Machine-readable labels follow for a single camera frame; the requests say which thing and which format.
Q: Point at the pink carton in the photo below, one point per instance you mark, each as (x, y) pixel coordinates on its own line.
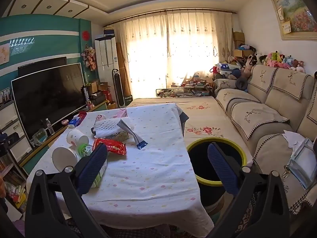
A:
(120, 114)

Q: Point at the white papers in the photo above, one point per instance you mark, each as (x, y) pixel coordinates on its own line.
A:
(293, 138)

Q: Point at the blue white star bag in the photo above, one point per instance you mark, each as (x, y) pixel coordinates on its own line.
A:
(227, 69)

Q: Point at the clear plastic bag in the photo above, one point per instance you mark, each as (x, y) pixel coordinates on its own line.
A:
(39, 137)

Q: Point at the cream sheer curtain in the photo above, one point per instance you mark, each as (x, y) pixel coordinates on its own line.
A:
(198, 49)
(143, 54)

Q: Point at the beige sofa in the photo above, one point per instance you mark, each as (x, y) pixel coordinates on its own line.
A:
(272, 99)

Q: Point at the red round wall sticker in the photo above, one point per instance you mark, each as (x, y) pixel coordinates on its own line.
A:
(85, 35)

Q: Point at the pink white small dish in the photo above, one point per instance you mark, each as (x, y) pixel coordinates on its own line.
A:
(64, 122)

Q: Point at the dark green box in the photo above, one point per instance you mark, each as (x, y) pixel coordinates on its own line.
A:
(127, 101)

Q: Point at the white standing air conditioner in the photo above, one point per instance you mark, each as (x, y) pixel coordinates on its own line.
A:
(106, 59)

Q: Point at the white drawer unit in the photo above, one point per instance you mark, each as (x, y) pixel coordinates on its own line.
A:
(12, 129)

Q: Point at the framed flower painting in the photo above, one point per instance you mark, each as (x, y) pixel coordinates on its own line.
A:
(297, 12)

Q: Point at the white dimpled foam sheet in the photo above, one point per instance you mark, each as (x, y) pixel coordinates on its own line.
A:
(106, 127)

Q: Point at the white bottle pink label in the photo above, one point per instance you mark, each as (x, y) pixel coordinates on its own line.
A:
(100, 117)

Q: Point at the plain white paper cup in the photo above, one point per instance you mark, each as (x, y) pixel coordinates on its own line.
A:
(62, 157)

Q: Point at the pink hanging flower decoration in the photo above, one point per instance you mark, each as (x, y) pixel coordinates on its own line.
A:
(89, 57)

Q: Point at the dark plastic tray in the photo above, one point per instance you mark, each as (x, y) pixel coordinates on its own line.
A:
(92, 130)

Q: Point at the row of plush toys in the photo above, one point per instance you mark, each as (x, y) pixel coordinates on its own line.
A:
(275, 59)

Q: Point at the white green packet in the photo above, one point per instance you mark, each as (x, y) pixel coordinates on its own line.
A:
(100, 176)

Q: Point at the open cardboard box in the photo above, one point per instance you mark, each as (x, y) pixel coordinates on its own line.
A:
(92, 87)

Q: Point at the dark curtain rod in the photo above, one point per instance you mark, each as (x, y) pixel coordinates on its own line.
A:
(210, 11)

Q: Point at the black bin yellow rim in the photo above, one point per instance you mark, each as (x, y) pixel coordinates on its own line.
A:
(195, 158)

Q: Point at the clear plastic folder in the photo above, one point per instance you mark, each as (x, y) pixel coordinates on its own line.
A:
(302, 163)

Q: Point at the black white tower fan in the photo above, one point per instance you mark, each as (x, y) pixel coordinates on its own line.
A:
(117, 89)

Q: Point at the photo frame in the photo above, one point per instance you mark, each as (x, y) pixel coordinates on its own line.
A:
(5, 95)

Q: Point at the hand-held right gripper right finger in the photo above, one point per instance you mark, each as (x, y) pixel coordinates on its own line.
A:
(223, 168)

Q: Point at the large black television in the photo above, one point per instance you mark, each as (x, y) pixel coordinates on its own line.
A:
(49, 99)

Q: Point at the black box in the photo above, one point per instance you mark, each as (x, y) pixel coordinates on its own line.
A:
(96, 96)

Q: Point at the clear water bottle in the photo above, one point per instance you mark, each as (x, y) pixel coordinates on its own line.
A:
(50, 129)

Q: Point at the dotted paper cup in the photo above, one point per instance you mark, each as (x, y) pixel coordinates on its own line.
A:
(76, 136)

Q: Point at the green plastic cup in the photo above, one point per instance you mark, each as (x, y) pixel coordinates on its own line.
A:
(84, 150)

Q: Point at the teal yellow TV cabinet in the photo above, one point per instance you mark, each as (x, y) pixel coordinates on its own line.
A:
(27, 164)

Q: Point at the blue tissue pack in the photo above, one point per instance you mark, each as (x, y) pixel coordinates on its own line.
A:
(74, 121)

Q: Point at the silver blue wrapper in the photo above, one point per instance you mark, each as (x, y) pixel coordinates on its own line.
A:
(133, 135)

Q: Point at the green printed box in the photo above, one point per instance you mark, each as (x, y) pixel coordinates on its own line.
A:
(121, 136)

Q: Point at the cream floral mat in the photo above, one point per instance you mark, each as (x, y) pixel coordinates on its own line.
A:
(205, 119)

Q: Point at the stacked cardboard boxes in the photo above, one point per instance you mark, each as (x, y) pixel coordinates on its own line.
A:
(238, 38)

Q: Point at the black tube white print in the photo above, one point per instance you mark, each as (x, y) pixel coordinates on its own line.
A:
(86, 94)

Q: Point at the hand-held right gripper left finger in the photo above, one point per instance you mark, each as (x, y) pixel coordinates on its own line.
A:
(92, 168)

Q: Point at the small cardboard box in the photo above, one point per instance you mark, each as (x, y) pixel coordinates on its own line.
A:
(104, 86)

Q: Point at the red snack packet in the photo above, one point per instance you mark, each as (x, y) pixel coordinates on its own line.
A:
(111, 147)

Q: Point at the glass coffee table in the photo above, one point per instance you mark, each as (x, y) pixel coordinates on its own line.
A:
(183, 90)

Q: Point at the red box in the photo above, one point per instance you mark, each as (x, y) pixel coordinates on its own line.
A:
(107, 95)

